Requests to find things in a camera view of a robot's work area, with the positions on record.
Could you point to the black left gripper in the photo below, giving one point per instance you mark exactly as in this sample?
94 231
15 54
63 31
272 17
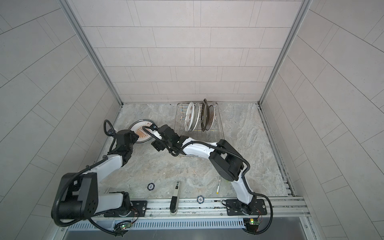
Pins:
133 136

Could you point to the white watermelon pattern plate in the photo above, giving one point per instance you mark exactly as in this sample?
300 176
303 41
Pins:
189 116

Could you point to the metal wire dish rack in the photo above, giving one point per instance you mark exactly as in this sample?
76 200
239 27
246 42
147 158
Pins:
215 134

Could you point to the circuit board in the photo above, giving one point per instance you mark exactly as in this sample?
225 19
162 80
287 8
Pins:
122 228
251 225

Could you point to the aluminium front rail frame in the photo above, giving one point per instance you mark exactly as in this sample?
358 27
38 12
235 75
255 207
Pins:
190 208

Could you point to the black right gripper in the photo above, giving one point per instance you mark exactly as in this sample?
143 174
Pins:
157 143

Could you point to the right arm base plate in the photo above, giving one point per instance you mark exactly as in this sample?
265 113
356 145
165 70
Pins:
254 208

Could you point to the black white handheld scraper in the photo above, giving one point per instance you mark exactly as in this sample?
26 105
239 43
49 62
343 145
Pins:
175 199

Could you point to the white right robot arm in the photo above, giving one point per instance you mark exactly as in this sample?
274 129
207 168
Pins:
229 164

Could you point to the yellow capped white marker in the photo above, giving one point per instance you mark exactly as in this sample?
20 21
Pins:
218 186

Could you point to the small sunburst plate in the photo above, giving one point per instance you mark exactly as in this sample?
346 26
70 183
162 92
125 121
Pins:
212 116

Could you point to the white blue striped plate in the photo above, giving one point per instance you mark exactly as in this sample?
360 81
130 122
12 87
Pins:
197 116

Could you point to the dark rimmed checkered plate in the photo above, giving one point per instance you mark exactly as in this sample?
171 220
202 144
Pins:
205 115

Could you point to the right round poker chip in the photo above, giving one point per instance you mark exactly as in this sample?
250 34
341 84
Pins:
200 199

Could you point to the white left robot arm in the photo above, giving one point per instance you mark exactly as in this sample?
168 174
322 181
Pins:
78 196

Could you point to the right circuit board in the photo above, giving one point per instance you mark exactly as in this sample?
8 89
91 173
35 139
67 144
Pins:
251 225

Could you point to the left circuit board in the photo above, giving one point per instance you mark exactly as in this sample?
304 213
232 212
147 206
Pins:
122 228

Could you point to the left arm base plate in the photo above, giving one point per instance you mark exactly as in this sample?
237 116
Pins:
135 210

